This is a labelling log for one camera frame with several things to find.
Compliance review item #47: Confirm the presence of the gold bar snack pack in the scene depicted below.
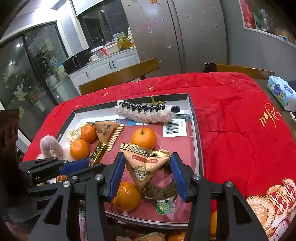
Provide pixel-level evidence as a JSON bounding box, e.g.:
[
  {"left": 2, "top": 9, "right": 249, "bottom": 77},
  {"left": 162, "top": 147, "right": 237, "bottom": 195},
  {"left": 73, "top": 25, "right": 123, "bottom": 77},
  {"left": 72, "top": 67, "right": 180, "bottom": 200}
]
[{"left": 89, "top": 142, "right": 107, "bottom": 166}]

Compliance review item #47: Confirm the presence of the triangular brown snack packet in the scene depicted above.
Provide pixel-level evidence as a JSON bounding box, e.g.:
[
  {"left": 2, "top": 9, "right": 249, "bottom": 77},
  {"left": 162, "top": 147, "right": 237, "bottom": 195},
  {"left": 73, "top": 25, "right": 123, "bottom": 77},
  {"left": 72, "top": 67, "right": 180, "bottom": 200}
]
[{"left": 93, "top": 121, "right": 124, "bottom": 152}]

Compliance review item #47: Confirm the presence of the orange mandarin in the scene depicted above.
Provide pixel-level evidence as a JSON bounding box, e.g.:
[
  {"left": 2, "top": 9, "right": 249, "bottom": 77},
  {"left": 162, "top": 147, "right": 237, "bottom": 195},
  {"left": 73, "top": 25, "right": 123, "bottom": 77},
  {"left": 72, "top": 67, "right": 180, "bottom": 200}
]
[
  {"left": 130, "top": 126, "right": 157, "bottom": 150},
  {"left": 81, "top": 124, "right": 97, "bottom": 143},
  {"left": 70, "top": 138, "right": 90, "bottom": 160},
  {"left": 112, "top": 182, "right": 142, "bottom": 211}
]

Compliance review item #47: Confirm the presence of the white fluffy plush clip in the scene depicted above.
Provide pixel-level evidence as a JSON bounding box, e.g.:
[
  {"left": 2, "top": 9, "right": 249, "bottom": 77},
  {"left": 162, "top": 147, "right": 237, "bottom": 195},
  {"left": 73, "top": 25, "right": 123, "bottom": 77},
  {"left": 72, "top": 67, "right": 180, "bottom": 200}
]
[{"left": 36, "top": 135, "right": 74, "bottom": 162}]

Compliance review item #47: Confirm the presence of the cream crochet scrunchie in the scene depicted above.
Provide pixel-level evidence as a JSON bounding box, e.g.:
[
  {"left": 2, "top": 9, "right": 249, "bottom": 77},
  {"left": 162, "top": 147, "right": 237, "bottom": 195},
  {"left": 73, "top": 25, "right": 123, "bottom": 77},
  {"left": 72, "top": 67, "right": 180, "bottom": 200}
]
[{"left": 66, "top": 121, "right": 87, "bottom": 144}]

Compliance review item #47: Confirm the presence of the olive brown scrunchie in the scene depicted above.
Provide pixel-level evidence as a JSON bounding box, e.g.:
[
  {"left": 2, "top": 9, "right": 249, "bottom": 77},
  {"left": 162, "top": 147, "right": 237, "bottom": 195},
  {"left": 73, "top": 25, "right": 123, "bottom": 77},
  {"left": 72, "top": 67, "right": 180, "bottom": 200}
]
[{"left": 142, "top": 162, "right": 177, "bottom": 201}]

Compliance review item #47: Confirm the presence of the red quilted table cloth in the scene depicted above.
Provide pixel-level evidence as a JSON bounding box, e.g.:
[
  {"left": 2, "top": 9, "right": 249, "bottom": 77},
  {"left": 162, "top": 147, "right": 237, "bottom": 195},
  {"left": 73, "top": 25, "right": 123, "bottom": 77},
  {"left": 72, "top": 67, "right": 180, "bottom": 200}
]
[{"left": 24, "top": 73, "right": 295, "bottom": 240}]

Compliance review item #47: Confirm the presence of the black shallow box tray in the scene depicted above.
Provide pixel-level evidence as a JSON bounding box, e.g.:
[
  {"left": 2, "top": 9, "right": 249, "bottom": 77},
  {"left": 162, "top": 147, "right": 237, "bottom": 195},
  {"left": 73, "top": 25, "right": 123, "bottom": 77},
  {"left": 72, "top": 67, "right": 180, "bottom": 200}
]
[{"left": 56, "top": 93, "right": 204, "bottom": 229}]

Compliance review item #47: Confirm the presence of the white fuzzy hair clip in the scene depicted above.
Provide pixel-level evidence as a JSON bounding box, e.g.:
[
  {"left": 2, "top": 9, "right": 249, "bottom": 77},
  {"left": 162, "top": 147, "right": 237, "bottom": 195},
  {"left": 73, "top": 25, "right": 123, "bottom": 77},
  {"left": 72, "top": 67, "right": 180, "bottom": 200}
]
[{"left": 114, "top": 100, "right": 181, "bottom": 123}]

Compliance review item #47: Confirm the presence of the black microwave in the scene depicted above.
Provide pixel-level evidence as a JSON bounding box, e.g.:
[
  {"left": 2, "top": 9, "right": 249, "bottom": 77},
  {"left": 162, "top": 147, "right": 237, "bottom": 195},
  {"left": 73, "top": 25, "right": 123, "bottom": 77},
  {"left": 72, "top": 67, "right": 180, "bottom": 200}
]
[{"left": 63, "top": 48, "right": 92, "bottom": 75}]

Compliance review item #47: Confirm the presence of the wooden chair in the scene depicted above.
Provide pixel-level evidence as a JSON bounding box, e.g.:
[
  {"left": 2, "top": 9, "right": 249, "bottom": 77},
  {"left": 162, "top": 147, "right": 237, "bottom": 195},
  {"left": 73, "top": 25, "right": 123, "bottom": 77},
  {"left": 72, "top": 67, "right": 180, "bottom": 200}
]
[
  {"left": 203, "top": 62, "right": 275, "bottom": 80},
  {"left": 79, "top": 58, "right": 159, "bottom": 95}
]

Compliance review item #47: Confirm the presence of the white kitchen cabinet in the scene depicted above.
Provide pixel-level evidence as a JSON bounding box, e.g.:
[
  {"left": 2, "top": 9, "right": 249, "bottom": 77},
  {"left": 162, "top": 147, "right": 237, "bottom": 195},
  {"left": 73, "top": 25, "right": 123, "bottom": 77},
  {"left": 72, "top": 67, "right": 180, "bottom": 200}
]
[{"left": 69, "top": 47, "right": 140, "bottom": 95}]

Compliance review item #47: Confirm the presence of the blue tissue pack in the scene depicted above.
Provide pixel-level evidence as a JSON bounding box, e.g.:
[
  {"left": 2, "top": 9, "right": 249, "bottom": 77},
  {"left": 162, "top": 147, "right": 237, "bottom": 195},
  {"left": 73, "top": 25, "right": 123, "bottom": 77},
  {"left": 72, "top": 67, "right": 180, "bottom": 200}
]
[{"left": 267, "top": 75, "right": 296, "bottom": 113}]

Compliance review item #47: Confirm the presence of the silver double door refrigerator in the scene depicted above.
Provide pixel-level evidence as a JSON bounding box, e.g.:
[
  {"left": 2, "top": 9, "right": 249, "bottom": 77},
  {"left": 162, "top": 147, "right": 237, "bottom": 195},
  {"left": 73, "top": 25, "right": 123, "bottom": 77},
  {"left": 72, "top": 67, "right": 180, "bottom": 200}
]
[{"left": 121, "top": 0, "right": 227, "bottom": 78}]

